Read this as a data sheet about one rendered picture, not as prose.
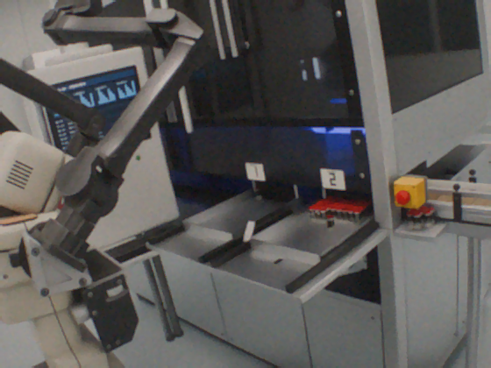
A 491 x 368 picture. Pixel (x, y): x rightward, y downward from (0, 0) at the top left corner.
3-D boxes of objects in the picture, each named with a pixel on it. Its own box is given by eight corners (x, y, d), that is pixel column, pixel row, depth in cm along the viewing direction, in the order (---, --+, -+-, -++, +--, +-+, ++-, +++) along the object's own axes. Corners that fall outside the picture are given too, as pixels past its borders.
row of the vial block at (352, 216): (317, 215, 148) (316, 202, 147) (363, 223, 135) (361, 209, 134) (313, 218, 147) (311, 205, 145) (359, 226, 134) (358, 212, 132)
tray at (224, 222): (252, 196, 180) (251, 188, 180) (303, 204, 161) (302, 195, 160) (184, 230, 159) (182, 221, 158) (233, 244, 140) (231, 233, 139)
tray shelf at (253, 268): (245, 200, 185) (244, 195, 184) (401, 224, 133) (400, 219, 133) (146, 247, 155) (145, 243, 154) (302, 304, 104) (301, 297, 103)
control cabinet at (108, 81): (163, 209, 212) (124, 44, 191) (182, 217, 197) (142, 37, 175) (63, 249, 185) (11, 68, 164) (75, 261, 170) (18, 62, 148)
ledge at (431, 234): (415, 217, 136) (415, 212, 135) (453, 222, 126) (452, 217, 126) (394, 236, 127) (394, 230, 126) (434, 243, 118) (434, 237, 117)
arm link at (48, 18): (39, 23, 105) (58, 45, 112) (74, 16, 101) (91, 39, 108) (57, -10, 110) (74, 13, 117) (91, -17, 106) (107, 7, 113)
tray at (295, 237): (321, 207, 156) (319, 197, 155) (386, 216, 137) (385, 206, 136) (251, 248, 134) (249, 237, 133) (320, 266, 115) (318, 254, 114)
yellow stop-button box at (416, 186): (406, 197, 127) (404, 173, 125) (428, 200, 122) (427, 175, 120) (394, 207, 123) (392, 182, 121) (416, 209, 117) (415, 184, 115)
